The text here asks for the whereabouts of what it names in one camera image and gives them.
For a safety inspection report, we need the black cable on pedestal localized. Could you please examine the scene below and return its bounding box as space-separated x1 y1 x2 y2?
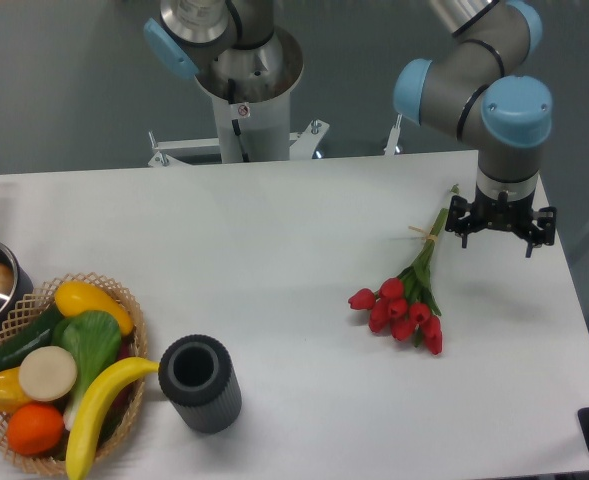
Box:
226 77 251 163

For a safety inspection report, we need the dark grey ribbed vase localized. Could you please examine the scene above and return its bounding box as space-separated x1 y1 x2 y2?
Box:
158 334 242 434

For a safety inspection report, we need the yellow plastic banana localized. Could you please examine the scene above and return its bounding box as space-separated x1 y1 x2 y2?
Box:
65 357 160 480

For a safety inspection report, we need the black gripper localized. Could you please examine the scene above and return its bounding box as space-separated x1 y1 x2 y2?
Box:
445 185 557 258

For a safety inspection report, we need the woven wicker basket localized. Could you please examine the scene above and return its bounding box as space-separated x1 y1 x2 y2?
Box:
0 272 159 479

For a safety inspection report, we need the red tulip bouquet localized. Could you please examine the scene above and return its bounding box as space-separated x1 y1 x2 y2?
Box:
347 203 449 356

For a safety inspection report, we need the dark green plastic cucumber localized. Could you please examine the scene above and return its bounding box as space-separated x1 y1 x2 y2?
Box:
0 304 64 372

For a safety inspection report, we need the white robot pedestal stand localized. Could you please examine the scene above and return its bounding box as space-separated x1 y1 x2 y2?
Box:
144 19 329 163

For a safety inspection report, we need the yellow plastic bell pepper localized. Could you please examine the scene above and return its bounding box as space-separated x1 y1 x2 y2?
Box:
0 367 34 414

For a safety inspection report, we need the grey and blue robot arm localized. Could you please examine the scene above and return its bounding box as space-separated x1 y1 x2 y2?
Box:
143 1 556 249

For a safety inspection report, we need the orange plastic fruit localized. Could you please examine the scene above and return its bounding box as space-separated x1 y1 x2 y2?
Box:
6 403 64 456

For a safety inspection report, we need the green plastic bok choy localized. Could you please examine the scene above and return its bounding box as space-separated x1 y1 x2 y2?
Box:
52 310 121 431

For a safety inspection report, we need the cream round disc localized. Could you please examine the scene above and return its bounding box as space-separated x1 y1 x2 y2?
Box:
18 346 77 402

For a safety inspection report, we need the yellow plastic squash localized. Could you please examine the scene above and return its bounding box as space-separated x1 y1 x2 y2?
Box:
54 281 134 337

